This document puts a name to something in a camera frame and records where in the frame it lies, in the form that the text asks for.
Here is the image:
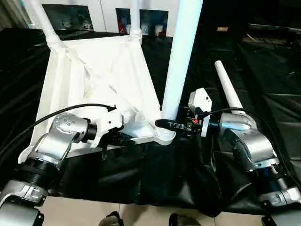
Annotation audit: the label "white plastic table top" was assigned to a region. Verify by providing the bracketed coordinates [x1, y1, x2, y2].
[18, 30, 177, 163]

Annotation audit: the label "person's black shoes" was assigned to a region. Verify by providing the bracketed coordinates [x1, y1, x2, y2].
[97, 211, 126, 226]
[168, 213, 204, 226]

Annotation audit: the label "white cabinet with glass doors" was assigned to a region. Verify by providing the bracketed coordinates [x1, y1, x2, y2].
[18, 0, 180, 38]

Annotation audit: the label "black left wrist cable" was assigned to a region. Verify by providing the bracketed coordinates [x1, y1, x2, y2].
[0, 103, 117, 158]

